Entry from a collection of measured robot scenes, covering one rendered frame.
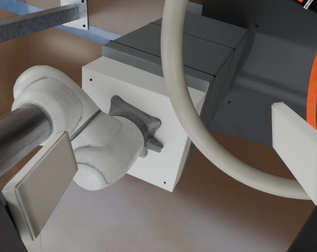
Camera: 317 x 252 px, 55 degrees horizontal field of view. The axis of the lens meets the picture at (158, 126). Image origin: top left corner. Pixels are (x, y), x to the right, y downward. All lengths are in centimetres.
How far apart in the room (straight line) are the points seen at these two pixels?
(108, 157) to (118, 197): 194
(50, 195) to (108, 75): 82
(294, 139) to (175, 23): 29
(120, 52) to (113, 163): 42
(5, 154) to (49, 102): 19
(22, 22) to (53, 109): 104
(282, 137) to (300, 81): 159
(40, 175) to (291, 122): 13
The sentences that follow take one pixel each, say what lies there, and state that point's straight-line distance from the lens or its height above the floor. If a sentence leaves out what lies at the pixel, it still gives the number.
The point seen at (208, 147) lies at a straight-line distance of 46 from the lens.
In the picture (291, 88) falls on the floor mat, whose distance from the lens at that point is 179.
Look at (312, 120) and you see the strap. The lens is 186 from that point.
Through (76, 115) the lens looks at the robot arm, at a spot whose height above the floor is 112.
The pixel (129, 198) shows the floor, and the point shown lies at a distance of 269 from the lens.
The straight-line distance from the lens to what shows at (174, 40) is 42.
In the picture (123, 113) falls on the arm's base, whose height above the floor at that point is 96.
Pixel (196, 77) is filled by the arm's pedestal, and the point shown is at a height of 80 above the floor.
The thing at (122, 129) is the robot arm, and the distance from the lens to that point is 89.
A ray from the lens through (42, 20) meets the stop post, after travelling 188.
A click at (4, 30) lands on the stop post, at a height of 61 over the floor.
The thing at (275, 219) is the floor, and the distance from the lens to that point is 233.
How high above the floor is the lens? 168
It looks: 53 degrees down
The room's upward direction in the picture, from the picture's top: 140 degrees counter-clockwise
